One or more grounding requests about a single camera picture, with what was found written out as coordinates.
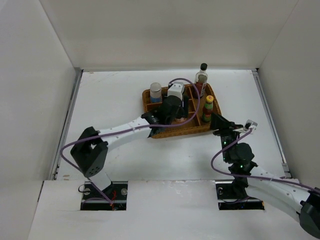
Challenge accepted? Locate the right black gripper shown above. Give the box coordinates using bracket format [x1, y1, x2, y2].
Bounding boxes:
[209, 112, 244, 162]

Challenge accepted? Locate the green-label yellow-cap sauce bottle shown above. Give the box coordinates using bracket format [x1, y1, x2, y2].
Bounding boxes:
[201, 95, 214, 123]

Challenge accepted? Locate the red-white-lid spice jar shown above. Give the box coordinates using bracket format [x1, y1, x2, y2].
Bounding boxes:
[175, 116, 188, 123]

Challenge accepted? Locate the tall red-label sauce bottle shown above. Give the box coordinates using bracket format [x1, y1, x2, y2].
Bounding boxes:
[194, 63, 208, 98]

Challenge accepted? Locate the silver-lid blue-label jar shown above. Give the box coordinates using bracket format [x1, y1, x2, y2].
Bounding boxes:
[150, 82, 162, 103]

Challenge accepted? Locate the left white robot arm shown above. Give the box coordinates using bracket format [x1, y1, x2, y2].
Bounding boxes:
[70, 95, 184, 200]

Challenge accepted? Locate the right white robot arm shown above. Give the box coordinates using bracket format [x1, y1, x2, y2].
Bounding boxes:
[210, 113, 320, 239]

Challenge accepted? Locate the brown wicker divided tray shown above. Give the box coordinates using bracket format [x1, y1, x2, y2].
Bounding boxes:
[152, 84, 222, 139]

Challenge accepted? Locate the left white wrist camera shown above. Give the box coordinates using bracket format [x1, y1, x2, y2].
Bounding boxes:
[167, 81, 185, 101]

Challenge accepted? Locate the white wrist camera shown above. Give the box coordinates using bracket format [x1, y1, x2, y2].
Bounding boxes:
[244, 119, 258, 131]
[167, 81, 185, 101]

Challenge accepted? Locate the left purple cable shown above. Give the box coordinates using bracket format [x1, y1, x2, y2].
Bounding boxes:
[61, 77, 202, 207]

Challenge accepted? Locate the purple cable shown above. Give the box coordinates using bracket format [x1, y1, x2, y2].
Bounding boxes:
[61, 77, 202, 207]
[211, 127, 320, 195]

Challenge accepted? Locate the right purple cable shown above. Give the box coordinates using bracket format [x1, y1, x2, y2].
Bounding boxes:
[211, 127, 320, 195]

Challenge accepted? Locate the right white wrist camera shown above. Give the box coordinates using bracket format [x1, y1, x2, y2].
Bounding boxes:
[244, 119, 258, 131]

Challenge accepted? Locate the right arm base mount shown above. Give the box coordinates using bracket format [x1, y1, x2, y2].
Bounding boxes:
[215, 177, 265, 211]

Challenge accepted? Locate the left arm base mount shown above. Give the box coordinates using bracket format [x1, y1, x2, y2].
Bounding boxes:
[78, 181, 129, 211]

